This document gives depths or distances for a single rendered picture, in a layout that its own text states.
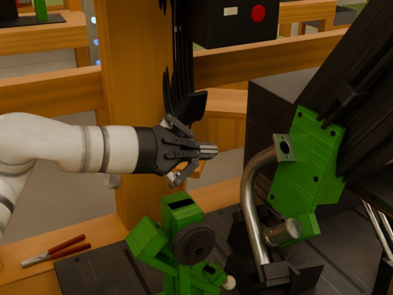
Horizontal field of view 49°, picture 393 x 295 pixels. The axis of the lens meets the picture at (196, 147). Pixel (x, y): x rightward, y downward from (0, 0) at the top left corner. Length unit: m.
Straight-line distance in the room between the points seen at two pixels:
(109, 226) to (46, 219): 1.59
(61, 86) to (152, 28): 0.24
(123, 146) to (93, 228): 0.54
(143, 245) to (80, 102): 0.43
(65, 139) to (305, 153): 0.43
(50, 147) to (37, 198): 2.33
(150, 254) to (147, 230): 0.04
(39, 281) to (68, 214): 1.69
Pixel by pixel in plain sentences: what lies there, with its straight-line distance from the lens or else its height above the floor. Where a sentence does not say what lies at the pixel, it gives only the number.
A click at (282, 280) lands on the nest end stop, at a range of 0.89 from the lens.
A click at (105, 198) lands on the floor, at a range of 2.80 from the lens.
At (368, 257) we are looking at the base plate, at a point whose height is 0.90.
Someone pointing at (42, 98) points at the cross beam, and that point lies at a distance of 1.00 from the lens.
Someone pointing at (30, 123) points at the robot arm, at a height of 1.35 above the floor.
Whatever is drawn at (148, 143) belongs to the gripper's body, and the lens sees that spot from 0.66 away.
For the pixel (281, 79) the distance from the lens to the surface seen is 1.05.
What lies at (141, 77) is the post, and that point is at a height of 1.28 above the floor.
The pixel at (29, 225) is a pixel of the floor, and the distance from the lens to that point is 2.71.
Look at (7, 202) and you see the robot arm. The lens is 0.58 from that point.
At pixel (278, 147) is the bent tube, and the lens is 0.81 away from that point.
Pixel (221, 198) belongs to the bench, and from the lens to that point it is 1.23.
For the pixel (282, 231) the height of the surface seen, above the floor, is 1.08.
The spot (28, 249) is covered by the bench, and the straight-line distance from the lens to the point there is 1.14.
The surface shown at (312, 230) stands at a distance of 0.81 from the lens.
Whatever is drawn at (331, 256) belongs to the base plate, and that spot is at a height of 0.90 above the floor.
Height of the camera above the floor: 1.59
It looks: 29 degrees down
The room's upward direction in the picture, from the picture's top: straight up
